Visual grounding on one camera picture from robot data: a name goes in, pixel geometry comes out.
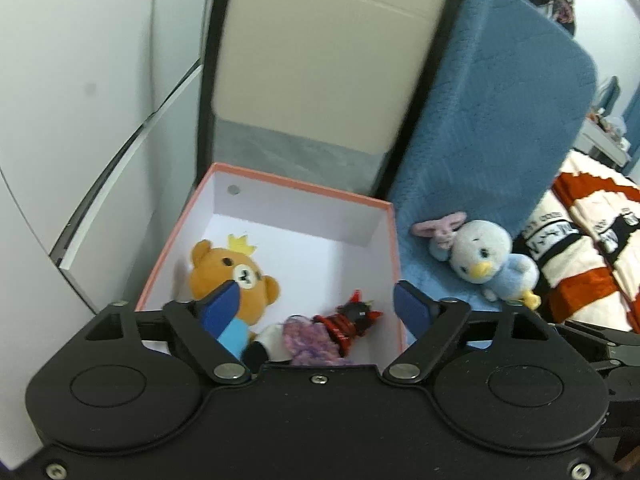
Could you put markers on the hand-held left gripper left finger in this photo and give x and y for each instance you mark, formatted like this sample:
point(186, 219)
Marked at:
point(220, 310)

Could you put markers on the blue quilted seat cushion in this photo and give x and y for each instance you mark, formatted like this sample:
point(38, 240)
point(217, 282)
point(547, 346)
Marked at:
point(490, 110)

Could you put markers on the panda plush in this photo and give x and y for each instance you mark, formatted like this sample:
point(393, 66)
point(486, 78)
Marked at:
point(272, 337)

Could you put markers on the purple pink fuzzy plush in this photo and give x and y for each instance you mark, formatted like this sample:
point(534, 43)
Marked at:
point(310, 340)

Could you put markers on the striped fleece blanket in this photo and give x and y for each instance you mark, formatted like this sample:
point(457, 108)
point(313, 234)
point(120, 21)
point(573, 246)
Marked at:
point(580, 270)

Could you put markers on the black red doll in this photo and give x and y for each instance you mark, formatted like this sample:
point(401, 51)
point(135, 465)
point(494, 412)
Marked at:
point(350, 320)

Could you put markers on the white wardrobe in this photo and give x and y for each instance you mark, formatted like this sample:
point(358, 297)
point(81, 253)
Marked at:
point(75, 110)

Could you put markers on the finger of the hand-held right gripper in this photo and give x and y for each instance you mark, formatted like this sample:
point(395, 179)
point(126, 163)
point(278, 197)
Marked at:
point(600, 337)

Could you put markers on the pink bunny plush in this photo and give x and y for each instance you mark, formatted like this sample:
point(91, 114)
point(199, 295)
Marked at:
point(440, 227)

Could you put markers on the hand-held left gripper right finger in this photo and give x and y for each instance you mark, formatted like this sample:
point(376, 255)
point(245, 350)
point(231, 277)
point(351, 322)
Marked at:
point(410, 305)

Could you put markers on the white blue bird plush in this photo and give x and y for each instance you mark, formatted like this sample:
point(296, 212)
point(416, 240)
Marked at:
point(480, 245)

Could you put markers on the black chair frame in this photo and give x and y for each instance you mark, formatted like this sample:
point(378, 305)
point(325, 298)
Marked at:
point(207, 85)

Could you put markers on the brown teddy bear plush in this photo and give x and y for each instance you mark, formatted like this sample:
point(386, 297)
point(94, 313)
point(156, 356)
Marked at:
point(220, 270)

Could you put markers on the pink cardboard box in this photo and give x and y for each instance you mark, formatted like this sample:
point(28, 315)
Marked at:
point(300, 220)

